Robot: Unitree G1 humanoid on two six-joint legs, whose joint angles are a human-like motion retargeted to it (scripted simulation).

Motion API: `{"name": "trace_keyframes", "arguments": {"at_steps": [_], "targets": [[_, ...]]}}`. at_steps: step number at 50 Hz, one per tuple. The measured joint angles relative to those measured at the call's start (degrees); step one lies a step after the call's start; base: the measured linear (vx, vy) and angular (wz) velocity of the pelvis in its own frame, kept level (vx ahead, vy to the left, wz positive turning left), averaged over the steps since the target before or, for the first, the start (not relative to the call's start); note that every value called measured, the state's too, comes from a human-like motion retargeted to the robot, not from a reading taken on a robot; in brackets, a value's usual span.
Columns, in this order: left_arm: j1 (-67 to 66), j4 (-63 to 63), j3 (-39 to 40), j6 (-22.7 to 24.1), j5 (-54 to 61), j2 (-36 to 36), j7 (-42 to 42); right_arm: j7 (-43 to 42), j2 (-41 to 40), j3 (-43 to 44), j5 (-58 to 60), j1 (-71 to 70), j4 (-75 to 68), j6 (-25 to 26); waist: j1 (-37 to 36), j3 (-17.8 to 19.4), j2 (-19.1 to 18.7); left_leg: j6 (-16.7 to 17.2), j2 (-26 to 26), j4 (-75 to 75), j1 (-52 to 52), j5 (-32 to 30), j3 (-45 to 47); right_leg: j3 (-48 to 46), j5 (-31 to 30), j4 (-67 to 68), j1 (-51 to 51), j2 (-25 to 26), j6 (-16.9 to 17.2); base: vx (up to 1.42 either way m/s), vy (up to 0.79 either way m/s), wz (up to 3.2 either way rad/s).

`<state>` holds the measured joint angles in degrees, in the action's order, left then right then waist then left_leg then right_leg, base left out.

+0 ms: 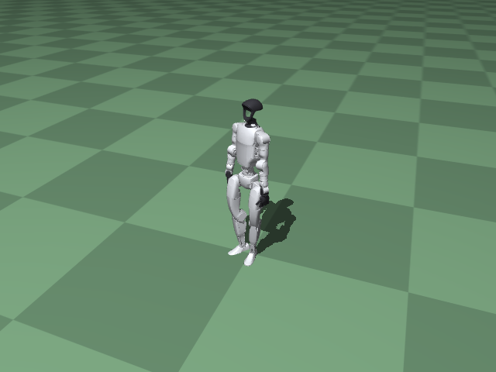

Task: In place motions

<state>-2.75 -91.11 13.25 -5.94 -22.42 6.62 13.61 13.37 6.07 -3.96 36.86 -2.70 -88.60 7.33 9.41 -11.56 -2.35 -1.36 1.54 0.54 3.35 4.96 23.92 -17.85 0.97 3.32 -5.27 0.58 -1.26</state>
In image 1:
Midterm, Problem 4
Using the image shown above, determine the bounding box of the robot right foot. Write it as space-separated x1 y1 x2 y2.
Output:
228 243 250 255

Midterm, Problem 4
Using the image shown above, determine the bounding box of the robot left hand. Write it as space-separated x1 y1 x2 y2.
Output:
256 188 269 208

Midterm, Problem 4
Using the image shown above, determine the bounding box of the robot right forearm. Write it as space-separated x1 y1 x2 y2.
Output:
225 152 236 175

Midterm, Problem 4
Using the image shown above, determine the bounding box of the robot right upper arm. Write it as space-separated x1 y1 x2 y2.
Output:
227 122 241 156

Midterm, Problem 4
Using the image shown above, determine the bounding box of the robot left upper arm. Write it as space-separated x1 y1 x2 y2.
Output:
256 131 270 171

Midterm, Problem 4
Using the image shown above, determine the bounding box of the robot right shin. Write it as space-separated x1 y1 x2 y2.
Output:
232 215 246 248

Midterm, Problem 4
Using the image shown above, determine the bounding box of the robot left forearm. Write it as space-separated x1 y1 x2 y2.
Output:
259 162 269 194

